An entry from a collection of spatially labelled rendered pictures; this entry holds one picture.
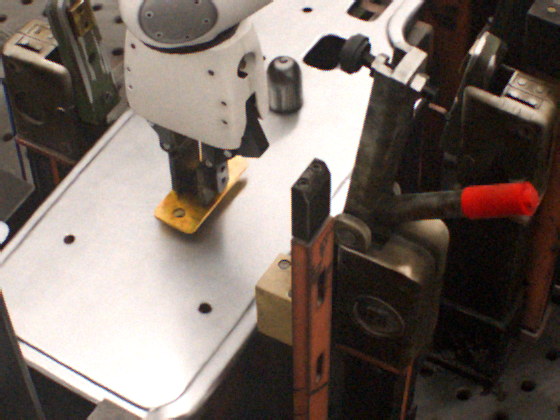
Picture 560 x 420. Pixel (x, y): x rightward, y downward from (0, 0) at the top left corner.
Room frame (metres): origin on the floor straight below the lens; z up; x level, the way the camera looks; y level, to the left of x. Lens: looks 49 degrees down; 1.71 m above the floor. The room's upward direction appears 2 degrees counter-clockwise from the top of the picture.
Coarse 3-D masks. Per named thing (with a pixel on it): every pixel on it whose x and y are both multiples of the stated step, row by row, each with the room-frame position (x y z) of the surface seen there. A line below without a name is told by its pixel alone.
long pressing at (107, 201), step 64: (320, 0) 0.90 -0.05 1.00; (128, 128) 0.73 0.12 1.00; (320, 128) 0.72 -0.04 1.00; (64, 192) 0.66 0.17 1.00; (128, 192) 0.66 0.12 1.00; (256, 192) 0.65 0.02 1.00; (0, 256) 0.60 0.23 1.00; (64, 256) 0.59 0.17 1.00; (128, 256) 0.59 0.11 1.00; (192, 256) 0.59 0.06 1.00; (256, 256) 0.59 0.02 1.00; (64, 320) 0.53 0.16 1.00; (128, 320) 0.53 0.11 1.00; (192, 320) 0.53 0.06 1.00; (256, 320) 0.53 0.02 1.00; (64, 384) 0.47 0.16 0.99; (128, 384) 0.47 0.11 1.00; (192, 384) 0.47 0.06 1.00
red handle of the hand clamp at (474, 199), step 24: (456, 192) 0.54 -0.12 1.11; (480, 192) 0.53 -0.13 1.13; (504, 192) 0.52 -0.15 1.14; (528, 192) 0.51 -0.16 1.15; (384, 216) 0.56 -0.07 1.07; (408, 216) 0.55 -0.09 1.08; (432, 216) 0.54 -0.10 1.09; (456, 216) 0.53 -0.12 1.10; (480, 216) 0.52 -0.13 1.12; (504, 216) 0.51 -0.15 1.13
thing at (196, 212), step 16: (240, 160) 0.68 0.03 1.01; (192, 176) 0.65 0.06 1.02; (176, 192) 0.64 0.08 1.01; (192, 192) 0.64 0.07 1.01; (224, 192) 0.64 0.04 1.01; (160, 208) 0.63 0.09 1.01; (176, 208) 0.63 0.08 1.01; (192, 208) 0.63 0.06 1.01; (208, 208) 0.63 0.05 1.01; (176, 224) 0.61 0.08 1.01; (192, 224) 0.61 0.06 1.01
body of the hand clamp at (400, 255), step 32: (384, 224) 0.59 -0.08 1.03; (416, 224) 0.57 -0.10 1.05; (352, 256) 0.55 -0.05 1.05; (384, 256) 0.54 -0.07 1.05; (416, 256) 0.54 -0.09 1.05; (352, 288) 0.55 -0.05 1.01; (384, 288) 0.53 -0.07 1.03; (416, 288) 0.52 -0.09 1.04; (352, 320) 0.55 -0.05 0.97; (384, 320) 0.53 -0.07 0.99; (416, 320) 0.53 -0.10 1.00; (352, 352) 0.55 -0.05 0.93; (384, 352) 0.53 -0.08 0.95; (416, 352) 0.53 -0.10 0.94; (352, 384) 0.55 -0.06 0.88; (384, 384) 0.54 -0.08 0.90; (352, 416) 0.55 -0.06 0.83; (384, 416) 0.53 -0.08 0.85
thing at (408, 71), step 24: (360, 48) 0.58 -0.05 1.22; (408, 48) 0.58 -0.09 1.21; (384, 72) 0.55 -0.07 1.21; (408, 72) 0.55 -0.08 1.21; (384, 96) 0.55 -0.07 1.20; (408, 96) 0.55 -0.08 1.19; (432, 96) 0.55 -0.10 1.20; (384, 120) 0.55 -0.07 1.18; (408, 120) 0.57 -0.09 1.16; (360, 144) 0.56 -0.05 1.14; (384, 144) 0.55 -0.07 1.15; (360, 168) 0.56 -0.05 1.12; (384, 168) 0.55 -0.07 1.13; (360, 192) 0.56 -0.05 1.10; (384, 192) 0.56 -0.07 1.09; (360, 216) 0.56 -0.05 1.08
